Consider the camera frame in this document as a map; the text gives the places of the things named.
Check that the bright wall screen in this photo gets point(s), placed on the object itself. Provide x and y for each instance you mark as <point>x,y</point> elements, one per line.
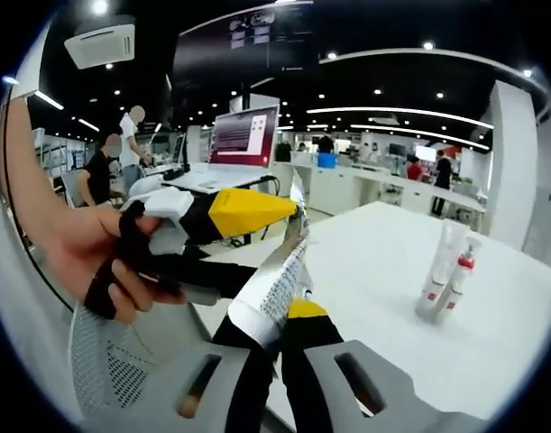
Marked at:
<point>426,153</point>

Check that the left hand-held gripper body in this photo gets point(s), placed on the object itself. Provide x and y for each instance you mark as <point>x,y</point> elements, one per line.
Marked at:
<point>171,203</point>

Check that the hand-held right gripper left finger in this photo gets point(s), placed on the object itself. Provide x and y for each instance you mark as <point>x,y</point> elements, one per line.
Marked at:
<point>158,388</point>

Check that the white ceiling air conditioner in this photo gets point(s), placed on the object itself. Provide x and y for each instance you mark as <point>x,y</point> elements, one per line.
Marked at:
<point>99,43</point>

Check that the white office counter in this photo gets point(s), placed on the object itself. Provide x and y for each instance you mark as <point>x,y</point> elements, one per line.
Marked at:
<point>338,185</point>

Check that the black hanging display panel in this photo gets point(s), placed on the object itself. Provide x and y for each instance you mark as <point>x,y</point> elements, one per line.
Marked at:
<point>212,54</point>

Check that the silver foil packet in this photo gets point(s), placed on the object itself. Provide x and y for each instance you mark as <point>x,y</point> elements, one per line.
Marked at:
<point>266,297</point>

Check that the open laptop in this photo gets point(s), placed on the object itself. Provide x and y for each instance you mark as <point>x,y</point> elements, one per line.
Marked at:
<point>239,135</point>

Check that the tall red label skincare bottle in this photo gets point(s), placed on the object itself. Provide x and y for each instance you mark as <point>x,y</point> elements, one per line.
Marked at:
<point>427,288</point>

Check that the short red label skincare bottle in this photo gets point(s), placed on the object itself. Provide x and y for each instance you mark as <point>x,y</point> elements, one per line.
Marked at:
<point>451,315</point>

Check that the person's left hand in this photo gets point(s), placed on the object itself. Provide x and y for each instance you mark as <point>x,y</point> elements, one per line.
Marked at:
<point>85,252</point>

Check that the person's white shirt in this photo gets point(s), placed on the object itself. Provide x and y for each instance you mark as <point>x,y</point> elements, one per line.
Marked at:
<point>13,306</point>

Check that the grey mesh office chair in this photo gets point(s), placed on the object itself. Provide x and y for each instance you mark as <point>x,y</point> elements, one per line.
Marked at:
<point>103,361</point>

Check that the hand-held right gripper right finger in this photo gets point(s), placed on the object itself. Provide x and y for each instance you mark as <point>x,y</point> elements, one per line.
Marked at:
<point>315,361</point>

